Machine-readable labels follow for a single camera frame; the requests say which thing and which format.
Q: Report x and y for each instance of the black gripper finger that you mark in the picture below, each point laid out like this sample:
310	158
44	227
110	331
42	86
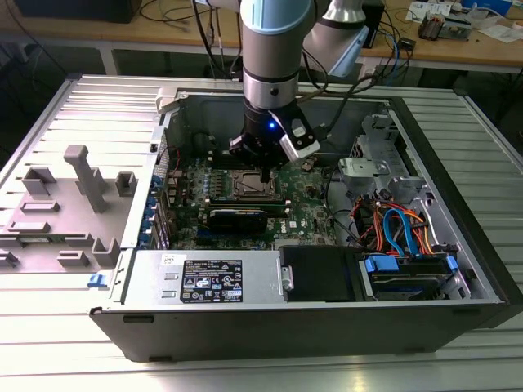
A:
278	155
245	149

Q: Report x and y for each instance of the thin metal locking lever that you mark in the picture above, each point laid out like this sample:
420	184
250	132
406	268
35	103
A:
274	188
233	185

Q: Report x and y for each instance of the silver CPU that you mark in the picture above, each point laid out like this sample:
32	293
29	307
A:
249	182

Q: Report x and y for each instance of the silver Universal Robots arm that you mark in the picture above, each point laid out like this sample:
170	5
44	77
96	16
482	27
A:
269	61

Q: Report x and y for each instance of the black RAM slot bank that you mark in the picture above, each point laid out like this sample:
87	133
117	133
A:
220	157

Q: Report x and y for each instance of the CPU socket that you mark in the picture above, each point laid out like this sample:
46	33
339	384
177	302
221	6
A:
233	197

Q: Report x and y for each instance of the round coin battery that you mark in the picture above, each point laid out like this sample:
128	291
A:
308	166

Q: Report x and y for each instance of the green RAM stick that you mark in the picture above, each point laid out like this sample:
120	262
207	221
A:
53	239
275	210

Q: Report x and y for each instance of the green motherboard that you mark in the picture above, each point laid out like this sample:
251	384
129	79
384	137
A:
304	212

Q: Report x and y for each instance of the black graphics card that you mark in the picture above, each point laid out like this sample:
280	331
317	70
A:
237	222

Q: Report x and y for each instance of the grey plastic case latch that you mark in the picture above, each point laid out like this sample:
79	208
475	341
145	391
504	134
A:
167	100

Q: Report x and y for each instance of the silver metal drive cage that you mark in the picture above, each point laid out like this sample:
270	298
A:
376	167

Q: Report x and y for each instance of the black desktop device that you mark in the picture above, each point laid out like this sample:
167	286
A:
375	24

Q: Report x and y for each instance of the silver power supply unit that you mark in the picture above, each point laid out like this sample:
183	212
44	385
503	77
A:
155	286

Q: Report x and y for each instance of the small black box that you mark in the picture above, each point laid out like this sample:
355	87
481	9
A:
407	43

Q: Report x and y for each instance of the hard disk in blue carrier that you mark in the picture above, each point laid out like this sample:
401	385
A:
392	286

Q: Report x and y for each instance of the grey parts rack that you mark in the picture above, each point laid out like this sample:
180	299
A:
81	212

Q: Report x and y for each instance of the black PC case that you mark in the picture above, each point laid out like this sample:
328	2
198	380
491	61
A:
286	335

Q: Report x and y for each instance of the wooden desk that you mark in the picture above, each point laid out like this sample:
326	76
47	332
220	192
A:
102	30

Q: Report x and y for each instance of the blue case latch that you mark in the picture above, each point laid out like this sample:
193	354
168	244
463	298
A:
96	281

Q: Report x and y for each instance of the black computer box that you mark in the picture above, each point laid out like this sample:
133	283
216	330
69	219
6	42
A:
81	10

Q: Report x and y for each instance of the grey electronic device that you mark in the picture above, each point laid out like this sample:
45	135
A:
461	28

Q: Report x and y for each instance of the white paper sheet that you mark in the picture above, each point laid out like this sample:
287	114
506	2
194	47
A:
500	32

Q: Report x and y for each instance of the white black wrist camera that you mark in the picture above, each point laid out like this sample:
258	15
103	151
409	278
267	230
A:
300	149

